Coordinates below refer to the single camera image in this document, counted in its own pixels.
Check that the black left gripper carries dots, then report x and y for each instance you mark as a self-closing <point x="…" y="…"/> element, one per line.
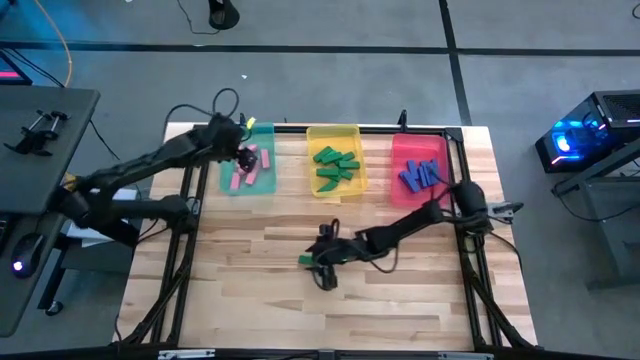
<point x="227" y="137"/>

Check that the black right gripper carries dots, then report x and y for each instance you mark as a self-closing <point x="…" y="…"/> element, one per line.
<point x="345" y="248"/>

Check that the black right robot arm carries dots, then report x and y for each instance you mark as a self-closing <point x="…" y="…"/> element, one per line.
<point x="410" y="222"/>

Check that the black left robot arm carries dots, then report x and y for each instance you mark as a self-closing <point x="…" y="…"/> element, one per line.
<point x="150" y="161"/>

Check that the teal translucent plastic bin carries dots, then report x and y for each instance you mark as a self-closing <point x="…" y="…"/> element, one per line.
<point x="265" y="135"/>

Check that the yellow tape tag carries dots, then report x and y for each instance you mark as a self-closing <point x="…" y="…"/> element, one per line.
<point x="250" y="121"/>

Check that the yellow translucent plastic bin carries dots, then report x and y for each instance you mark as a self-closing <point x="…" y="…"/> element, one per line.
<point x="325" y="137"/>

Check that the black round stand base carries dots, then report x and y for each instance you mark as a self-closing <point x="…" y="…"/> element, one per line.
<point x="223" y="17"/>

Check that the red translucent plastic bin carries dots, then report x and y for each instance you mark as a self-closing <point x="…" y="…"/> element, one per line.
<point x="420" y="145"/>

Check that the white printed paper sheet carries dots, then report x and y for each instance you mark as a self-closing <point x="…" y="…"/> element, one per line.
<point x="82" y="236"/>

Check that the black side desk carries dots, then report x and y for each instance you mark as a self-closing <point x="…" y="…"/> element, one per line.
<point x="40" y="150"/>

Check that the black screw clamp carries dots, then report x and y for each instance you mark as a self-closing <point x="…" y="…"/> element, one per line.
<point x="35" y="137"/>

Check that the black computer mouse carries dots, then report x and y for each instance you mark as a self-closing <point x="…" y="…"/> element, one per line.
<point x="30" y="250"/>

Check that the black caster wheel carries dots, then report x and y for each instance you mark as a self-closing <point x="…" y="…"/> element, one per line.
<point x="54" y="308"/>

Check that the dark monitor corner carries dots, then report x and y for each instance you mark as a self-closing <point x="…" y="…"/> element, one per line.
<point x="10" y="67"/>

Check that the grey metal stand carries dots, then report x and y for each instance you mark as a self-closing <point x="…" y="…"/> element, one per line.
<point x="610" y="220"/>

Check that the black lit computer tower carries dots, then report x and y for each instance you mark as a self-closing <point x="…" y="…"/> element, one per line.
<point x="615" y="107"/>

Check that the small black frame clamp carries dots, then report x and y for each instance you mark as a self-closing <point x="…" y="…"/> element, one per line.
<point x="242" y="119"/>
<point x="402" y="119"/>

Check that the black aluminium table frame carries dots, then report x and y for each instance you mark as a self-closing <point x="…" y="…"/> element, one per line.
<point x="290" y="130"/>

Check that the silver table edge bracket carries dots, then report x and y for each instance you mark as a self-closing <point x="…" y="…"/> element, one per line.
<point x="465" y="356"/>
<point x="186" y="354"/>

